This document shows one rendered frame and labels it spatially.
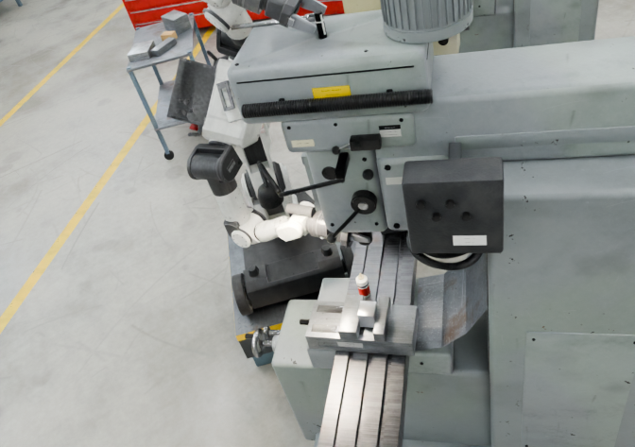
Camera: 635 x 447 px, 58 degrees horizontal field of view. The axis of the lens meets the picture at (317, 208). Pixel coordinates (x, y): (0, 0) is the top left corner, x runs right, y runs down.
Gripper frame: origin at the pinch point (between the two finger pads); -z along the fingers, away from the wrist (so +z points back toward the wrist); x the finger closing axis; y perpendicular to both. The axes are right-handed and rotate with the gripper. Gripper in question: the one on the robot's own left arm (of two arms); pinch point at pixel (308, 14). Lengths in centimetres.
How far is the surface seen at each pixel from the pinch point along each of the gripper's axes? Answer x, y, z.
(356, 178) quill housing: 9.9, -32.6, -26.8
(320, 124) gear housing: 12.1, -18.9, -12.5
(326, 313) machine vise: 14, -90, -38
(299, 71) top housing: 13.2, -6.6, -3.3
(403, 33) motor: 7.6, 9.0, -21.5
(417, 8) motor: 8.0, 15.4, -21.9
